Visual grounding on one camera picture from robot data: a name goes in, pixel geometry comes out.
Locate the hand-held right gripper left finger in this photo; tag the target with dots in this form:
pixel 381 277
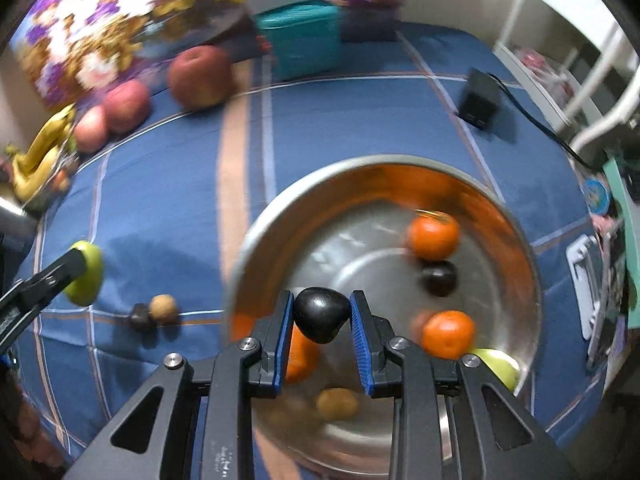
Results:
pixel 285 342

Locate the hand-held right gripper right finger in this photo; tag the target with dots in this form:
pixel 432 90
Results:
pixel 360 347

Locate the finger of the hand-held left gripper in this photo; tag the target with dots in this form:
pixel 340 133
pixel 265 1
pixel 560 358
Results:
pixel 55 277

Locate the large green fruit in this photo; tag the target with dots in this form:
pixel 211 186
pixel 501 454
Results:
pixel 90 280

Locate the dark plum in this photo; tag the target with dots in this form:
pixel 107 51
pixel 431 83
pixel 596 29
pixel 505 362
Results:
pixel 320 315
pixel 439 278
pixel 140 316

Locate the brown round fruit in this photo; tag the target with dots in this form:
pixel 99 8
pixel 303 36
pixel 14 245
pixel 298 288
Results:
pixel 337 404
pixel 164 308

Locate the orange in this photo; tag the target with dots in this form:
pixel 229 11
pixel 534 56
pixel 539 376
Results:
pixel 434 237
pixel 448 335
pixel 305 357

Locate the stainless steel bowl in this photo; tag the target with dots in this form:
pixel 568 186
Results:
pixel 380 240

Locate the stainless steel kettle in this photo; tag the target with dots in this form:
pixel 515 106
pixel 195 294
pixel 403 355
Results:
pixel 15 220

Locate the clear fruit dish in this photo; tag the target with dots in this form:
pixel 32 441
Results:
pixel 55 187

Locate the bunch of yellow bananas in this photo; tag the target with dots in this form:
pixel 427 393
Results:
pixel 37 160

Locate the blue checked tablecloth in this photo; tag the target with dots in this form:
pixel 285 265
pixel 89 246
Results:
pixel 165 200

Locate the small green fruit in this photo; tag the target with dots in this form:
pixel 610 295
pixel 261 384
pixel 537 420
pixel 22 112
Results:
pixel 500 367

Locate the pale pink apple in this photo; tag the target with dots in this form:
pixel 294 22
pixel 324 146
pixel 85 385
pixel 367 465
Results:
pixel 91 130

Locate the large dark red apple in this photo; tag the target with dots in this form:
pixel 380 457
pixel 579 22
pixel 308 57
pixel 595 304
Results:
pixel 201 77

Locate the floral painting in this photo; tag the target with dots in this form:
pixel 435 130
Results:
pixel 100 25

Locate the black power adapter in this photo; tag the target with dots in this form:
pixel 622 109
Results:
pixel 480 100

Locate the blue round tin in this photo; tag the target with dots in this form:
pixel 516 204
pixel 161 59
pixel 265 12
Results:
pixel 596 196

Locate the teal storage box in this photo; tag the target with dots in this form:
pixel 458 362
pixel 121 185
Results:
pixel 300 40

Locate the green paper sheet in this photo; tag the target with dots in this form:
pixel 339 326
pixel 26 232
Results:
pixel 622 195

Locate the white chair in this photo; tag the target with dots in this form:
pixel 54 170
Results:
pixel 600 125

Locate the pink plastic bag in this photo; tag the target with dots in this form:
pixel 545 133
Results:
pixel 542 72

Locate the white metal bracket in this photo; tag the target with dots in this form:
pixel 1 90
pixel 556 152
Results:
pixel 585 285

